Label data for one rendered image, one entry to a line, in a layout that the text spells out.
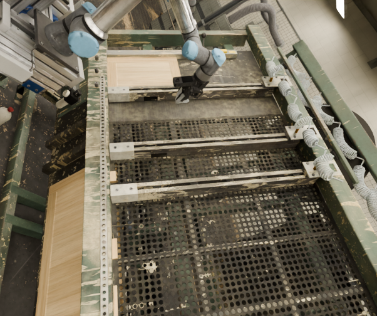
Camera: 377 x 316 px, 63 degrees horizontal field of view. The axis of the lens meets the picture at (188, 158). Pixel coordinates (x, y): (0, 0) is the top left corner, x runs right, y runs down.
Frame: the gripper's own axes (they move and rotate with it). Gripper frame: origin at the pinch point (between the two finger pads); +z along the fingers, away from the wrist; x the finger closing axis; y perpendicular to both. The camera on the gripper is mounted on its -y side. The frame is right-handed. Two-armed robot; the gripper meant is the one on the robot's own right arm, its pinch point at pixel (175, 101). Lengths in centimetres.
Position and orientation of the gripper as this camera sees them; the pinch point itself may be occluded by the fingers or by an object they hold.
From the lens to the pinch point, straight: 163.7
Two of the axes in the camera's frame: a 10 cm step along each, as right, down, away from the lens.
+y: 7.9, 0.7, 6.1
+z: -5.6, 5.0, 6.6
